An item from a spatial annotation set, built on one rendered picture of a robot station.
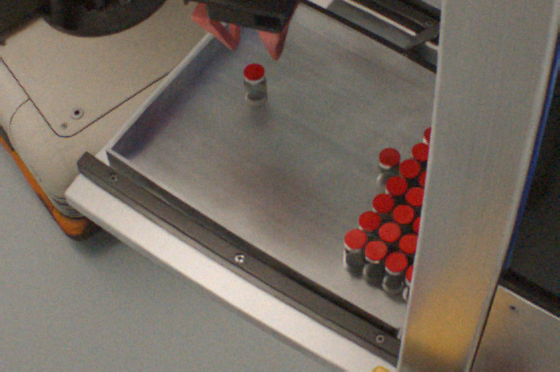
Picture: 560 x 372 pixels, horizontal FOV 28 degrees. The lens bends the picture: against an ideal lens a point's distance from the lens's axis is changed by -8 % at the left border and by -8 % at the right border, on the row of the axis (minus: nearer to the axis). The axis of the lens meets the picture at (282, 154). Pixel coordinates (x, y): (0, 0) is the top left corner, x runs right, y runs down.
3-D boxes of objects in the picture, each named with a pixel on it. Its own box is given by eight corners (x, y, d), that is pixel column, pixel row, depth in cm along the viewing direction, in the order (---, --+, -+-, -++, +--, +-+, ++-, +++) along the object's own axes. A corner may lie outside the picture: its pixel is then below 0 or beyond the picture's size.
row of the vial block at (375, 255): (474, 154, 116) (478, 127, 112) (377, 287, 108) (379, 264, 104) (456, 143, 116) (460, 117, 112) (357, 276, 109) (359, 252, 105)
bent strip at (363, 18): (446, 53, 123) (449, 19, 118) (433, 71, 122) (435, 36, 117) (336, -3, 128) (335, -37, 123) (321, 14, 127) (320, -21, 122)
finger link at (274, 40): (287, 87, 109) (277, 19, 101) (215, 71, 111) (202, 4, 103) (313, 35, 112) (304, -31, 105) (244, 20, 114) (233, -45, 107)
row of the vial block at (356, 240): (456, 143, 116) (459, 117, 112) (357, 276, 109) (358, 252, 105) (438, 133, 117) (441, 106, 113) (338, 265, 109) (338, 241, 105)
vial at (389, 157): (403, 180, 114) (405, 153, 110) (391, 196, 113) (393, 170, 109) (384, 169, 115) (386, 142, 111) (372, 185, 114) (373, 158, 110)
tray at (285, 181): (530, 150, 116) (534, 131, 113) (394, 344, 104) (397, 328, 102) (264, 4, 128) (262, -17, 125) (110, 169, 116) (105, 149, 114)
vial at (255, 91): (271, 95, 120) (269, 69, 117) (260, 110, 119) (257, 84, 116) (253, 86, 121) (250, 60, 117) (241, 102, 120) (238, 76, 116)
